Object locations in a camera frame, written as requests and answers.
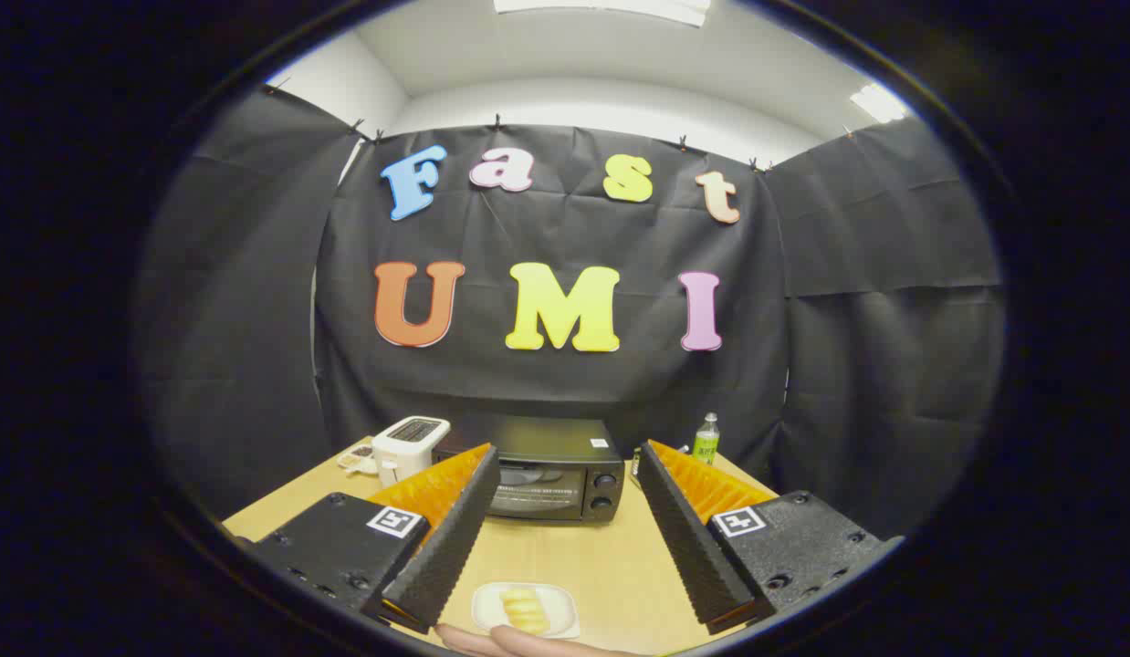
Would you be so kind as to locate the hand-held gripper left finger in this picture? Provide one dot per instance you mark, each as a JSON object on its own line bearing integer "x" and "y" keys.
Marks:
{"x": 455, "y": 534}

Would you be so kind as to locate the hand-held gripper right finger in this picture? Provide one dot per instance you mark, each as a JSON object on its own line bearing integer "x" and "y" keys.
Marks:
{"x": 688, "y": 538}

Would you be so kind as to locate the yellow spiral bread roll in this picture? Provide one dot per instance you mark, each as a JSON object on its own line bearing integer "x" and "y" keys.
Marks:
{"x": 524, "y": 610}

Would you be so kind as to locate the black toaster oven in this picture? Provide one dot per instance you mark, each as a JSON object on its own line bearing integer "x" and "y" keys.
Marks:
{"x": 551, "y": 456}

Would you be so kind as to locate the white pop-up toaster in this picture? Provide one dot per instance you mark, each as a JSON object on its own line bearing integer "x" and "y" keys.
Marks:
{"x": 405, "y": 452}

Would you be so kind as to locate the green label drink bottle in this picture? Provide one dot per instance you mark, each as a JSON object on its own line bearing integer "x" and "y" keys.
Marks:
{"x": 706, "y": 445}

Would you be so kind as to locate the ceiling light panel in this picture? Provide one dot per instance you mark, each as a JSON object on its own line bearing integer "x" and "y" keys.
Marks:
{"x": 879, "y": 102}

